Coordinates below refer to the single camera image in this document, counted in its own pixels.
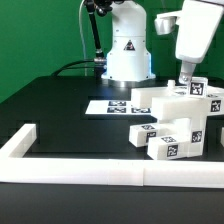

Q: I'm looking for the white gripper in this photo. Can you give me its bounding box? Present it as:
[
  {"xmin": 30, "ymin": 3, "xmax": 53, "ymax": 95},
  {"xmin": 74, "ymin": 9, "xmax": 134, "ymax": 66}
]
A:
[{"xmin": 176, "ymin": 0, "xmax": 224, "ymax": 84}]

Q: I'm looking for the white tagged cube nut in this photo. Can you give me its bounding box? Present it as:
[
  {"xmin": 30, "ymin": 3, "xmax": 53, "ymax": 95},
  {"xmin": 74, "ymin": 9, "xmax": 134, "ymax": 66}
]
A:
[
  {"xmin": 220, "ymin": 127, "xmax": 224, "ymax": 148},
  {"xmin": 188, "ymin": 77, "xmax": 208, "ymax": 98}
]

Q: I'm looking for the white chair back frame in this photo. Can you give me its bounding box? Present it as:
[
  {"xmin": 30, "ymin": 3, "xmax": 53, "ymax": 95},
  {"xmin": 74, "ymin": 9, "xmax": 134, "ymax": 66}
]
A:
[{"xmin": 131, "ymin": 86, "xmax": 224, "ymax": 120}]

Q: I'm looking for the white chair seat part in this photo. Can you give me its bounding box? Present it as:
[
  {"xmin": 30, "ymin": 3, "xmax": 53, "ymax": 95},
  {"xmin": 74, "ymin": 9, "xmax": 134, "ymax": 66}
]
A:
[{"xmin": 160, "ymin": 117, "xmax": 207, "ymax": 157}]

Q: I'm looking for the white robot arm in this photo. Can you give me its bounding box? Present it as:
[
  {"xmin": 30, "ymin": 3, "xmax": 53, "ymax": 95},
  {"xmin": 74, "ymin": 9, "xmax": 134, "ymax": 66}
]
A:
[{"xmin": 102, "ymin": 0, "xmax": 224, "ymax": 85}]

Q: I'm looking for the white fiducial marker sheet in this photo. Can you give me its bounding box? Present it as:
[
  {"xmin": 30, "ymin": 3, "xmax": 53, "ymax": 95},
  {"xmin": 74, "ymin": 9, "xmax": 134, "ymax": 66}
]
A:
[{"xmin": 86, "ymin": 100, "xmax": 151, "ymax": 115}]

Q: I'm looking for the white U-shaped obstacle fence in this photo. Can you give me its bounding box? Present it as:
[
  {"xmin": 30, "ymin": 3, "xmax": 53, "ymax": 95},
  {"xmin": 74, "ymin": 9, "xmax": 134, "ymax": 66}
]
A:
[{"xmin": 0, "ymin": 124, "xmax": 224, "ymax": 189}]

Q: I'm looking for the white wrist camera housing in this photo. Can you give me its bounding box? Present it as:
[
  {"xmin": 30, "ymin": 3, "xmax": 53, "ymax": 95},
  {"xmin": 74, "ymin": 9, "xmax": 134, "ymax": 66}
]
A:
[{"xmin": 154, "ymin": 11, "xmax": 181, "ymax": 35}]

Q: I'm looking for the grey thin cable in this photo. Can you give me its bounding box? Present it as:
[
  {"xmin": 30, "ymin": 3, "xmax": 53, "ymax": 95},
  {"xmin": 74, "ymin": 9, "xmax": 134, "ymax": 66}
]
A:
[{"xmin": 78, "ymin": 0, "xmax": 88, "ymax": 76}]

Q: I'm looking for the black cable bundle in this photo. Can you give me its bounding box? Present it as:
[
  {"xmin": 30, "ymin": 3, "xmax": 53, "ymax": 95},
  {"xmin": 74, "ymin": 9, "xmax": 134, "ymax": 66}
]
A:
[{"xmin": 50, "ymin": 59, "xmax": 108, "ymax": 78}]

